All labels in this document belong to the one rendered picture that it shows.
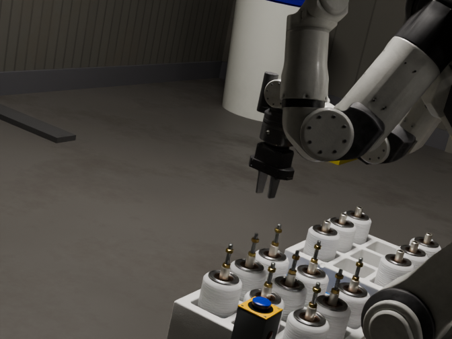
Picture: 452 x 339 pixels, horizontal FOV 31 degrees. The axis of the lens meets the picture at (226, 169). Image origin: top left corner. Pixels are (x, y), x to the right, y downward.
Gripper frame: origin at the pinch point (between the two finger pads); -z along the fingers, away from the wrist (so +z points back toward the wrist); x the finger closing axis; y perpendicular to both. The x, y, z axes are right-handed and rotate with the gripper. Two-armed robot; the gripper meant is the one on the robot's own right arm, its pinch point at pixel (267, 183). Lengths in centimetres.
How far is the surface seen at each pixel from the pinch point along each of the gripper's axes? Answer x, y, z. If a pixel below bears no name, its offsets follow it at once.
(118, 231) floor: 73, -25, -47
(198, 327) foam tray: -3.1, 19.2, -32.7
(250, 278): -3.4, 3.1, -23.4
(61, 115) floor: 196, -94, -46
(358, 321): -26.1, -13.6, -28.4
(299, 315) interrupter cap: -23.4, 9.8, -22.1
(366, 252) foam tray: 1, -61, -30
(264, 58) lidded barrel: 170, -212, -9
